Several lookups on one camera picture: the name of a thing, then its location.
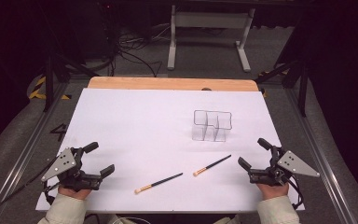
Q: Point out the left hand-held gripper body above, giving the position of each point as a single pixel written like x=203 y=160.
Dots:
x=71 y=175

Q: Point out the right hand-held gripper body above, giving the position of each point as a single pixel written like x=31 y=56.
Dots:
x=272 y=175

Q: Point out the black makeup brush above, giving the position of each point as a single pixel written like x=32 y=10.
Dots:
x=212 y=165
x=158 y=183

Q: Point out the clear acrylic organizer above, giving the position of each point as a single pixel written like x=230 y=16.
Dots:
x=212 y=124

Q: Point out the person's right hand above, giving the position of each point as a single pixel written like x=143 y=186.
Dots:
x=272 y=191

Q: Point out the person's left hand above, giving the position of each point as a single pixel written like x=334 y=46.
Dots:
x=74 y=193

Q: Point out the white board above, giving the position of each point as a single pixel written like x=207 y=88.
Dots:
x=136 y=124

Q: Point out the black metal stand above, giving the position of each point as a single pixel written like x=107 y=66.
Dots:
x=303 y=90
x=48 y=81

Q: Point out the wooden table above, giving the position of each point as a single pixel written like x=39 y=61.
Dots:
x=167 y=83

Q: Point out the white metal stand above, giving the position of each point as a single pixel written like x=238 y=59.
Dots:
x=211 y=20

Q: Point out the aluminium rail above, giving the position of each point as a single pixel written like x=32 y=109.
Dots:
x=21 y=158
x=323 y=155

